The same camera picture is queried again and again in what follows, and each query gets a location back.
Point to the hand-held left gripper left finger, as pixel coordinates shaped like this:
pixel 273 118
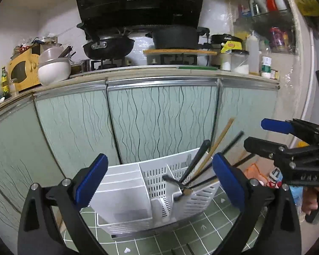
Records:
pixel 91 180

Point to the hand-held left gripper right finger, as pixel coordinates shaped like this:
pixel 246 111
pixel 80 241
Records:
pixel 228 180

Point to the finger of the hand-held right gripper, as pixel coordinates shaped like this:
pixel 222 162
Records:
pixel 276 126
pixel 263 147

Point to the white plastic utensil holder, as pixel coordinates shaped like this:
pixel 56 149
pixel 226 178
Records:
pixel 122 191

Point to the row of black chopsticks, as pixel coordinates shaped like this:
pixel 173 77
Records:
pixel 199 156

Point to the person's right hand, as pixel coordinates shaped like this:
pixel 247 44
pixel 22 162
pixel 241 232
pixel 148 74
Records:
pixel 309 200

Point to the orange plastic bag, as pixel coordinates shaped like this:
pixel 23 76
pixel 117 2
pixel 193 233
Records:
pixel 255 174

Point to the blue plastic container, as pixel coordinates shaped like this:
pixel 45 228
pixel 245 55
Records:
pixel 296 195

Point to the green glass cabinet door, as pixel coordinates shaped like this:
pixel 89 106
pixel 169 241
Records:
pixel 247 106
pixel 10 151
pixel 74 127
pixel 159 119

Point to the small labeled jar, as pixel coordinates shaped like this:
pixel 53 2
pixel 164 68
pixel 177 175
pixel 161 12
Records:
pixel 274 75

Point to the green checked tablecloth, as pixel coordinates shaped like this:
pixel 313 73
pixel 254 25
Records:
pixel 196 233

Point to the green label plastic bottle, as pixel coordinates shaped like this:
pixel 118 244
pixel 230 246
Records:
pixel 265 63

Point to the black lid powder jar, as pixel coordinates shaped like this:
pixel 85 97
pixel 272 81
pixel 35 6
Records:
pixel 240 66

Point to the white squeeze bottle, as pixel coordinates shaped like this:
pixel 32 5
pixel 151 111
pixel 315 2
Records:
pixel 254 55

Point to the white powder jar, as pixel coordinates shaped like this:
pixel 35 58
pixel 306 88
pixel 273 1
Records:
pixel 225 63

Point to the yellow packet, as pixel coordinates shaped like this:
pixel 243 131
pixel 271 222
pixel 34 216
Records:
pixel 231 46

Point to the small black pan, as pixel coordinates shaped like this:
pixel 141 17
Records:
pixel 224 38

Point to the white inner pot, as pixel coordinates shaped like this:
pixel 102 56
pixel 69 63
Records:
pixel 54 71

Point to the round cork board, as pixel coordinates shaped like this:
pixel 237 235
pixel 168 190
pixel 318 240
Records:
pixel 179 52

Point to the gas stove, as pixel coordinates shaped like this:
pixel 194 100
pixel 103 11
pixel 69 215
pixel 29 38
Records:
pixel 172 59

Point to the metal-edged kitchen countertop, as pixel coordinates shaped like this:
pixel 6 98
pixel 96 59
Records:
pixel 159 74

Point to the yellow countertop appliance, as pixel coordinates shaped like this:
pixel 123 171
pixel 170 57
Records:
pixel 21 70

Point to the black wok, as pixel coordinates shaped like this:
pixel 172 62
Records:
pixel 106 49

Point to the clear plastic bowl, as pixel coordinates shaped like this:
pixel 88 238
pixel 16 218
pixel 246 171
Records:
pixel 50 54

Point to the yellow label glass bottle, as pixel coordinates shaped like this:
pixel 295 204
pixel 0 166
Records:
pixel 4 79

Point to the black cooking pot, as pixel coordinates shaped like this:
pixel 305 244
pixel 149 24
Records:
pixel 175 38

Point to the black range hood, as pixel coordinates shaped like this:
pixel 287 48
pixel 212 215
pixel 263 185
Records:
pixel 138 2

